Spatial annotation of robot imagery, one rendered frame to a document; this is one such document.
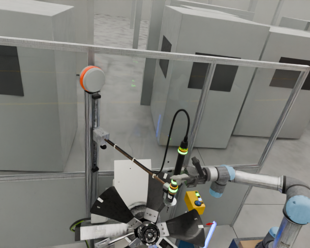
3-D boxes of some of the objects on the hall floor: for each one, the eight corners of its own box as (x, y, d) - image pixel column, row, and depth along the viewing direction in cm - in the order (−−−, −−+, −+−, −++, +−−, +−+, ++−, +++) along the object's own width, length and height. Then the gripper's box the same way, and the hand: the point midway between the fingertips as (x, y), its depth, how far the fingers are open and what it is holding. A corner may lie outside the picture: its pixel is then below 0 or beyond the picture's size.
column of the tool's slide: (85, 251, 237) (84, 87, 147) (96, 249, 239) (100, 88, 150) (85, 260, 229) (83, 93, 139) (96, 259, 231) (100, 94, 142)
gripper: (208, 189, 119) (169, 192, 113) (200, 173, 128) (163, 175, 122) (213, 176, 114) (172, 179, 109) (203, 162, 124) (166, 163, 118)
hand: (171, 173), depth 114 cm, fingers closed on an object, 4 cm apart
